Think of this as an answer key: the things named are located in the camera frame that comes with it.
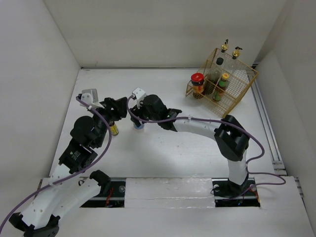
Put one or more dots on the small yellow bottle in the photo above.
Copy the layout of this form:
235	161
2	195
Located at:
114	129

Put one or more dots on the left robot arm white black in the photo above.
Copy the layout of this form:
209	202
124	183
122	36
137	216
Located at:
51	203

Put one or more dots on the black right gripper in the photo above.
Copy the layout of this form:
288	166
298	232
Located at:
137	112

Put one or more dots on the gold wire basket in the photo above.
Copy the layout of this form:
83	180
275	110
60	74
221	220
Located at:
241	78

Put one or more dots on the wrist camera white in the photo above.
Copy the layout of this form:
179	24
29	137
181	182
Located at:
138	95
90	97

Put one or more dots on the clear oil bottle dark contents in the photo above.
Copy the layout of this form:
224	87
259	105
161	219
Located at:
236	53

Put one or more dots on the red lid sauce jar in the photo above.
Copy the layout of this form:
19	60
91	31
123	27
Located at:
197	81

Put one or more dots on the green bottle yellow cap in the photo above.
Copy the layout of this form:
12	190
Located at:
220	87

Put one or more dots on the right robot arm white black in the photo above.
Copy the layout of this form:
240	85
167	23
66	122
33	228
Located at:
230	139

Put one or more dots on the clear oil bottle gold spout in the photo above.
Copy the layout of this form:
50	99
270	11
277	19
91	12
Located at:
224	46

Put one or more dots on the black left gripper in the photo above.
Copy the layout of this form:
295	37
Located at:
114	107

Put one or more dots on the dark soy sauce bottle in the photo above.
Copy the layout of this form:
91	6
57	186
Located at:
213	75

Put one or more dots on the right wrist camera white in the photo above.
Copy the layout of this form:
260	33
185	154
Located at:
138	95

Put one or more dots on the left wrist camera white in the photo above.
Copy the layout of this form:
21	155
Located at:
90	97

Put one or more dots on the white blue shaker silver lid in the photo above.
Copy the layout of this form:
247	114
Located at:
138	125

